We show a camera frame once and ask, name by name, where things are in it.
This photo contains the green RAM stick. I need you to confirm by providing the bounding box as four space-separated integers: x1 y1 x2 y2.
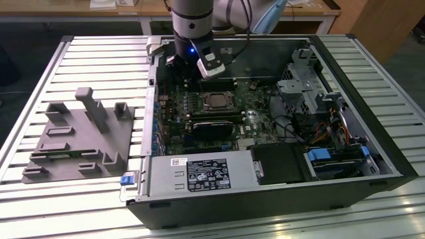
44 151 84 160

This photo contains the black open PC case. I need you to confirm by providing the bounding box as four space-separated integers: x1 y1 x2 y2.
125 34 419 231

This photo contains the blue disk carrier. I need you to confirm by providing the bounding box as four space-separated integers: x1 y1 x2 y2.
306 148 333 165

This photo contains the metal drive cage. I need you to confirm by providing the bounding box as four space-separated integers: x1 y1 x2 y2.
275 48 346 118

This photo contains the orange wire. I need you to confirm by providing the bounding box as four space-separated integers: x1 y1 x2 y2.
338 124 351 145

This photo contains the black disk drive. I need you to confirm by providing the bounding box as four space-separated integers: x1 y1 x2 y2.
310 159 366 180

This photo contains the CPU socket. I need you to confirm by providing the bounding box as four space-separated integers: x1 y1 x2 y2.
199 91 238 112

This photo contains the black camera cable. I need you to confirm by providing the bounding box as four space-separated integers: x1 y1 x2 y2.
227 0 253 63

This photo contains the wooden cabinet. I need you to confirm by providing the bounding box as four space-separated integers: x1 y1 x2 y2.
330 0 425 65

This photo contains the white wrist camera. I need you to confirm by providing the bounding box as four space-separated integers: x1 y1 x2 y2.
195 41 226 80

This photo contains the grey plastic case handle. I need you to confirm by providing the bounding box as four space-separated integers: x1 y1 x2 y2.
145 36 166 57

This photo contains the black internal cable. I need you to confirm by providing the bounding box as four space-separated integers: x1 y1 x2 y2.
270 115 307 144

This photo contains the black plastic shroud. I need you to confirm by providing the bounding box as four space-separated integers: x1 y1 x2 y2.
246 143 314 186

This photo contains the metal socket cover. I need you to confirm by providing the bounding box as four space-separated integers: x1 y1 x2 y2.
202 91 235 110

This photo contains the silver chipset heat sink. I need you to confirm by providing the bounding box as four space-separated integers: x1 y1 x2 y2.
237 138 259 150

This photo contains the graphics card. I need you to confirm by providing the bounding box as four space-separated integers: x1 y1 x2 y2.
190 120 234 141

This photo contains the grey parts rack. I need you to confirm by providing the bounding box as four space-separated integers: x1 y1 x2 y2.
20 87 137 185

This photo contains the grey power supply unit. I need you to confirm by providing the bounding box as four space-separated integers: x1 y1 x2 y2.
145 150 259 197

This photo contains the yellow wire bundle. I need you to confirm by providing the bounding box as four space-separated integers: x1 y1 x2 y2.
311 121 333 145

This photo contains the green motherboard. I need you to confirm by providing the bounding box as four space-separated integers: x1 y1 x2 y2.
154 79 293 156

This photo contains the wooden desk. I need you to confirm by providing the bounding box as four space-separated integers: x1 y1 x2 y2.
0 0 342 35

